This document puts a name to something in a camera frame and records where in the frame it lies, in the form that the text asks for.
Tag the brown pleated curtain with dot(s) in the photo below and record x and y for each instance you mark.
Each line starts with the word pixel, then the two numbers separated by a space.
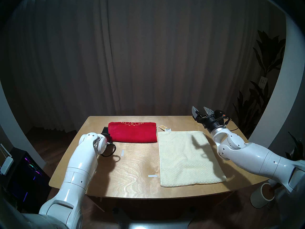
pixel 143 52

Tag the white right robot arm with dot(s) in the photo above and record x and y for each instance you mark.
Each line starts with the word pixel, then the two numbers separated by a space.
pixel 257 159

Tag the cream dotted towel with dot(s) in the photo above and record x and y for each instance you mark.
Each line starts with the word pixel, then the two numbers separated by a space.
pixel 185 159

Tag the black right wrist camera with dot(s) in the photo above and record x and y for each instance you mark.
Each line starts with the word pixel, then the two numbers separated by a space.
pixel 219 114

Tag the tall dark leafy plant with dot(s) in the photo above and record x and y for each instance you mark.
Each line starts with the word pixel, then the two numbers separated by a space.
pixel 269 54

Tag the white plant tag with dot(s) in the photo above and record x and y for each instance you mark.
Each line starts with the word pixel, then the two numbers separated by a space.
pixel 263 82

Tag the red towel with gold pattern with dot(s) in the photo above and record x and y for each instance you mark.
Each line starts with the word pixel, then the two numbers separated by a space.
pixel 133 133

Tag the black computer tower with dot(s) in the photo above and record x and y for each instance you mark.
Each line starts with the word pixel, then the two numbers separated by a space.
pixel 26 178

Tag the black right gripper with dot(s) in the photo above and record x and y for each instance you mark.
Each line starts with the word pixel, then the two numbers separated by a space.
pixel 210 122

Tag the yellow white paper label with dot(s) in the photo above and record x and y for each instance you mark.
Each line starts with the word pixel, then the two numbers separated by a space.
pixel 164 128

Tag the wooden table underframe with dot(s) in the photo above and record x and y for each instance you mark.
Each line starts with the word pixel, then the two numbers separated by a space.
pixel 99 205

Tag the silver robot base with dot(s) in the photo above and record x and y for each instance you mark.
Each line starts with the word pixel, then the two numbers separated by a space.
pixel 152 223

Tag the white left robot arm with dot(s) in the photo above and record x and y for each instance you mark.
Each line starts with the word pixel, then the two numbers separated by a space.
pixel 78 171

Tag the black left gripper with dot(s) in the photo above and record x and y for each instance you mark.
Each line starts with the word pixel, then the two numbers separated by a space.
pixel 108 137

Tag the small dark leafy plant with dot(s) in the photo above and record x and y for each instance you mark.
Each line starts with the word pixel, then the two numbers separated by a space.
pixel 297 149

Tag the white wall device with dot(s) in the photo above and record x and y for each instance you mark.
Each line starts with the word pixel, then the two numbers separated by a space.
pixel 7 164

